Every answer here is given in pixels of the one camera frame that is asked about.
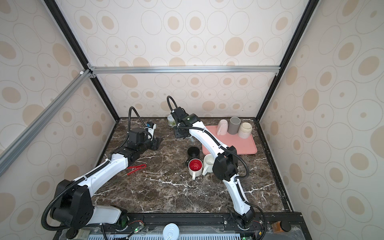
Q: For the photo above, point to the beige round mug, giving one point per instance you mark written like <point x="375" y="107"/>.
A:
<point x="245" y="130"/>

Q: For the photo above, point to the white mug black rim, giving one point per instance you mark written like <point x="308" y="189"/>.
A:
<point x="195" y="167"/>

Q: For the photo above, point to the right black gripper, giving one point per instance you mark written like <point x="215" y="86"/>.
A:
<point x="177" y="134"/>

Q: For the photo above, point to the white round lamp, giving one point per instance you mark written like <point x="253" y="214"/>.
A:
<point x="171" y="232"/>

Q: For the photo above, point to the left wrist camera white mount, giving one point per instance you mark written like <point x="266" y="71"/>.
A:
<point x="150" y="128"/>

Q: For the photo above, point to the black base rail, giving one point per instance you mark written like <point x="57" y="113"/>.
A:
<point x="196" y="223"/>

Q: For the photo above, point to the pink plastic tray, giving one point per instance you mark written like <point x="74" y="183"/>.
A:
<point x="243" y="146"/>

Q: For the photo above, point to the large grey mug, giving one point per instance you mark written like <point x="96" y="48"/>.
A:
<point x="234" y="125"/>

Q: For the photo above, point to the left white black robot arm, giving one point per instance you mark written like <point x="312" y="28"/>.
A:
<point x="72" y="207"/>

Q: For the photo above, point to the white ceramic mug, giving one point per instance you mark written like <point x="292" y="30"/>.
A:
<point x="208" y="164"/>

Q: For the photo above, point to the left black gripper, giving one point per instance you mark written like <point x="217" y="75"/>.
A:
<point x="156" y="143"/>

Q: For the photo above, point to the horizontal aluminium frame bar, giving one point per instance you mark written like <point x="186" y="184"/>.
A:
<point x="185" y="70"/>

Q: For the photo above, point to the small green white can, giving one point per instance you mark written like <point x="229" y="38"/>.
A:
<point x="171" y="121"/>

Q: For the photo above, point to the left slanted aluminium frame bar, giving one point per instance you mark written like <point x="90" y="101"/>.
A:
<point x="25" y="138"/>

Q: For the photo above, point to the red handled tool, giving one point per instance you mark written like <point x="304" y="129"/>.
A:
<point x="133" y="169"/>

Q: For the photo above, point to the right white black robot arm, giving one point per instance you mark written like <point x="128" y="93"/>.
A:
<point x="228" y="166"/>

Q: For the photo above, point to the pink mug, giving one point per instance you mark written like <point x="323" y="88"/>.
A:
<point x="222" y="127"/>

